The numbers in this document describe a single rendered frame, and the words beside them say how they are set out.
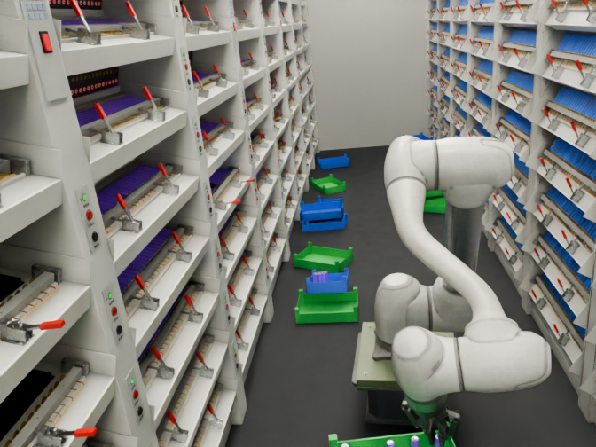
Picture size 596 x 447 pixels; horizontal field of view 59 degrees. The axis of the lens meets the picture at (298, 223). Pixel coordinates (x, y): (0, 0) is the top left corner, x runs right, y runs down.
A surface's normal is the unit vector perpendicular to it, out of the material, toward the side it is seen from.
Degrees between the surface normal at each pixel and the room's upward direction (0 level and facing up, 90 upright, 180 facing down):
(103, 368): 90
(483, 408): 0
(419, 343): 25
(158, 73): 90
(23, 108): 90
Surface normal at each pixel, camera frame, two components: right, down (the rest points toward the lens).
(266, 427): -0.10, -0.93
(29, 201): 0.98, 0.19
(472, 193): -0.04, 0.76
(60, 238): -0.11, 0.37
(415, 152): -0.31, -0.62
